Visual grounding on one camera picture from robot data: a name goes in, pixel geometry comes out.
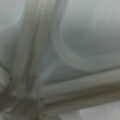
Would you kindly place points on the white divided round tray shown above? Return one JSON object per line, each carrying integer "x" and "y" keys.
{"x": 59, "y": 59}

